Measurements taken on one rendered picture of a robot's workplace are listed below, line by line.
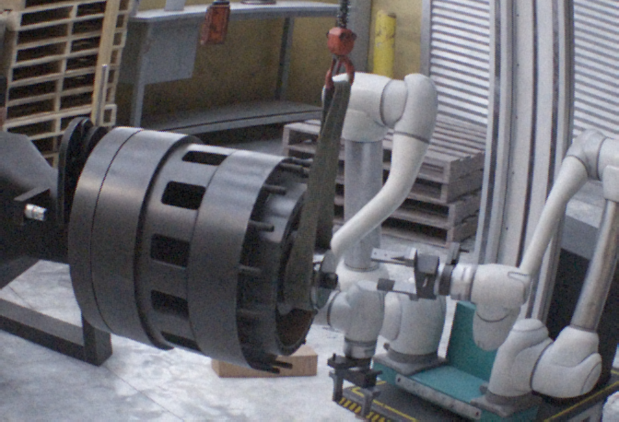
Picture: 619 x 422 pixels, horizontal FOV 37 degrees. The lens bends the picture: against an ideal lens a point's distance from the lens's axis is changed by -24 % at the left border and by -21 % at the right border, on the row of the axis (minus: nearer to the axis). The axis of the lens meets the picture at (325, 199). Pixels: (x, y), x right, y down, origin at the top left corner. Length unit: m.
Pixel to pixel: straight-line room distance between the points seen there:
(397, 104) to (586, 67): 5.13
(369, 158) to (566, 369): 0.92
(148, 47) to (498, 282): 4.86
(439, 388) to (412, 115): 0.78
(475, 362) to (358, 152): 0.71
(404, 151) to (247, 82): 5.86
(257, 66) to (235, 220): 6.39
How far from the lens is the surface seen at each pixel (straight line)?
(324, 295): 2.61
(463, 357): 3.21
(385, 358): 3.25
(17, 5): 5.71
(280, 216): 2.47
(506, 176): 3.10
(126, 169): 2.56
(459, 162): 5.97
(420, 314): 3.14
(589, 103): 7.97
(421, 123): 2.93
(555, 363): 2.78
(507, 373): 2.86
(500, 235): 3.15
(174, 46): 7.32
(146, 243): 2.48
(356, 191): 3.10
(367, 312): 2.88
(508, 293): 2.50
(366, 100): 2.98
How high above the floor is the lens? 1.66
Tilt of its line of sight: 14 degrees down
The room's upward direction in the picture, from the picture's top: 5 degrees clockwise
